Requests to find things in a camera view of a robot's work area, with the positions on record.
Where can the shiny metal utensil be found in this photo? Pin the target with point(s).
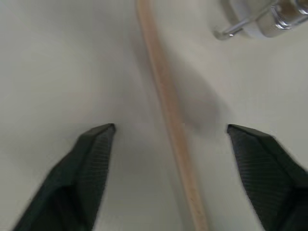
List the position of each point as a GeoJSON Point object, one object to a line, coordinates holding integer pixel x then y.
{"type": "Point", "coordinates": [262, 19]}

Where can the wooden chopstick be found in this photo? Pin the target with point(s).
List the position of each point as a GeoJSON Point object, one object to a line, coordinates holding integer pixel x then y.
{"type": "Point", "coordinates": [168, 106]}

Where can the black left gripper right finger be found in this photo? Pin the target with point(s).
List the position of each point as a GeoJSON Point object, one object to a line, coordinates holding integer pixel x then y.
{"type": "Point", "coordinates": [269, 178]}

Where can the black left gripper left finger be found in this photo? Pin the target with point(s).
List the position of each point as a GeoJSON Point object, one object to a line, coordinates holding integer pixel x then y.
{"type": "Point", "coordinates": [79, 178]}

